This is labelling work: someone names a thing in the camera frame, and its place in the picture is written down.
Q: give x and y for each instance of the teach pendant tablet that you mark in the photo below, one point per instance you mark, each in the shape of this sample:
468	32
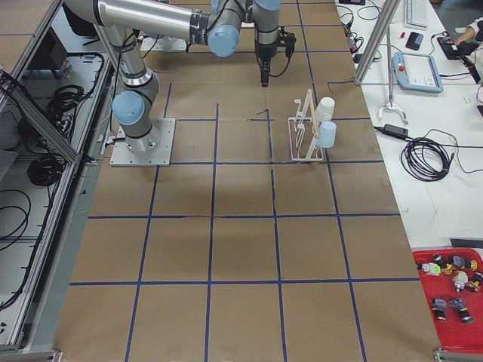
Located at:
417	72

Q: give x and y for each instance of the light blue plastic cup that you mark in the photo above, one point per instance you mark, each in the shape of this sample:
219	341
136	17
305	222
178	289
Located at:
327	134

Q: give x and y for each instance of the white keyboard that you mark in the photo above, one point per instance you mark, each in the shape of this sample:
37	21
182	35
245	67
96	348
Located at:
415	14

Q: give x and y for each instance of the green handled reacher grabber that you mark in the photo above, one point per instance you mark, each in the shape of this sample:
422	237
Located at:
391	106

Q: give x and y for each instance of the white wire cup rack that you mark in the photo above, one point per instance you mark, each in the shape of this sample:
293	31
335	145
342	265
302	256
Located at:
303	130

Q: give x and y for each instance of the white plastic cup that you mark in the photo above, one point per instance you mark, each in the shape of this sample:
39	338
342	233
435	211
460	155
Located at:
325	109

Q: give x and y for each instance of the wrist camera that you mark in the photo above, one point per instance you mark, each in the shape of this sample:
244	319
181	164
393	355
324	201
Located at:
287	40

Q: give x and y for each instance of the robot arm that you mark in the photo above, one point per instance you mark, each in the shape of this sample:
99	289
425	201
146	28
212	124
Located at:
131	29

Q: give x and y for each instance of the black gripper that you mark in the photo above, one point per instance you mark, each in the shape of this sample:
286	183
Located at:
263	52

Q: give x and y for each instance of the red parts tray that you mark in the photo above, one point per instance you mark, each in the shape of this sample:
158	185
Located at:
452	283

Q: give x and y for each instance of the black smartphone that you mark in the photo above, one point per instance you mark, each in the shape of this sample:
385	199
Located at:
414	41

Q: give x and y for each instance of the black power adapter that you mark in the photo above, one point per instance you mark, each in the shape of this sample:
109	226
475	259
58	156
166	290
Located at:
395	131

